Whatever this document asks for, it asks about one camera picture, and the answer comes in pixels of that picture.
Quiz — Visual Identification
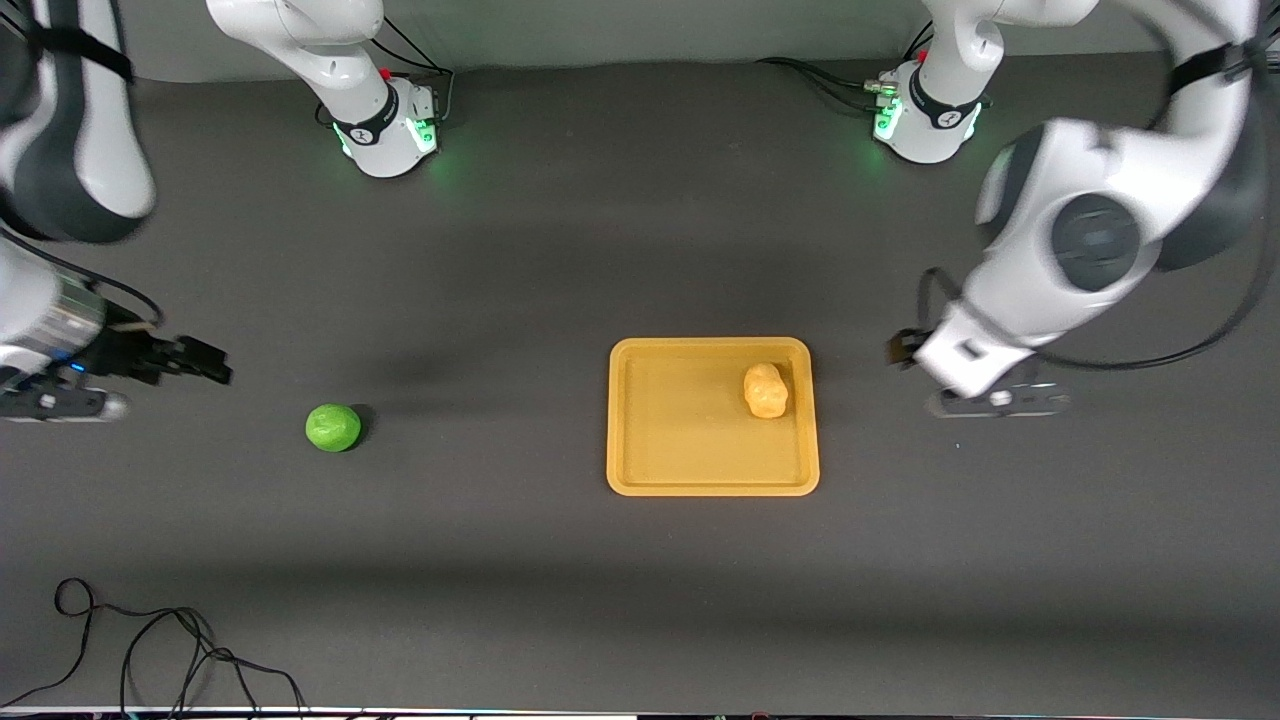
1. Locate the yellow potato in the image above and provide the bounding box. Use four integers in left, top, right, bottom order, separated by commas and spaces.
743, 362, 792, 422

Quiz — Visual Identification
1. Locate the yellow plastic tray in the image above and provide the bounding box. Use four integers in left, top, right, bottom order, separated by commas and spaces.
606, 337, 821, 498

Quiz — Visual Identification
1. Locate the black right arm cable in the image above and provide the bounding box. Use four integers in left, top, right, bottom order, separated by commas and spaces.
0, 228, 164, 327

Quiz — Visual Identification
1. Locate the thin black loose cable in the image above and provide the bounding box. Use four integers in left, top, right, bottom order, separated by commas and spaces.
0, 578, 307, 714

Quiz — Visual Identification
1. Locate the long black left base cable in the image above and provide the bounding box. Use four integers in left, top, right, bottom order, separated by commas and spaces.
755, 57, 887, 113

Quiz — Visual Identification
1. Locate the black right base cable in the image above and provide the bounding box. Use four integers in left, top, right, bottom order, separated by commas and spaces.
315, 18, 458, 129

